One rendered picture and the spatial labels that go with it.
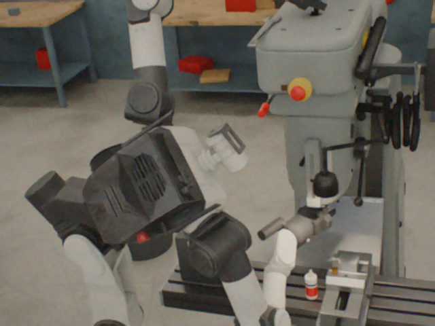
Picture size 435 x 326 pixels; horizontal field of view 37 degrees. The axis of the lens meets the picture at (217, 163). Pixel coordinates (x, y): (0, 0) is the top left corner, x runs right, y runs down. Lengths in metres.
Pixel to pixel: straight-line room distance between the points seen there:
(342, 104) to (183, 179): 0.49
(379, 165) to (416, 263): 1.63
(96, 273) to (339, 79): 0.87
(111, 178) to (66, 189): 0.23
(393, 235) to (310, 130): 0.86
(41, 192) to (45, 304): 2.21
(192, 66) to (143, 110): 4.68
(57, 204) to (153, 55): 0.49
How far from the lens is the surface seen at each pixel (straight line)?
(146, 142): 1.62
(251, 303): 1.78
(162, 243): 4.16
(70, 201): 1.85
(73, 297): 4.04
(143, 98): 1.75
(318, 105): 1.84
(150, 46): 1.81
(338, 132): 1.92
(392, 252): 2.70
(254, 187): 4.78
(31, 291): 4.19
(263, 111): 1.74
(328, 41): 1.68
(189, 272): 2.41
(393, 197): 2.57
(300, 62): 1.70
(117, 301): 2.04
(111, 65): 7.25
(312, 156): 1.91
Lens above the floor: 2.40
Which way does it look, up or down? 28 degrees down
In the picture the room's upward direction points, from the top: 7 degrees counter-clockwise
